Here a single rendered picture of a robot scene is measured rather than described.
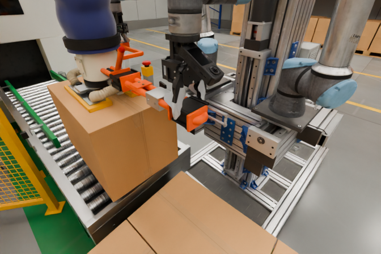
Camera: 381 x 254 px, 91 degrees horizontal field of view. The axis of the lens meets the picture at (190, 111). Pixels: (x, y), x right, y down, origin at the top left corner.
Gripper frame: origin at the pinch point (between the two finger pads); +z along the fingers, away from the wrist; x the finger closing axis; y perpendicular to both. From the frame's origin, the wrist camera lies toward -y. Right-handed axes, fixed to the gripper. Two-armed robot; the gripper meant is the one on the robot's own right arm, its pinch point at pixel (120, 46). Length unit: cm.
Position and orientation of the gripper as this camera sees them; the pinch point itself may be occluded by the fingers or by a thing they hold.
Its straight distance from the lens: 137.5
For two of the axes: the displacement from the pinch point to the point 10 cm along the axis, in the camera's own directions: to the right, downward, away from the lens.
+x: 7.1, -3.8, 6.0
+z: 0.0, 8.4, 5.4
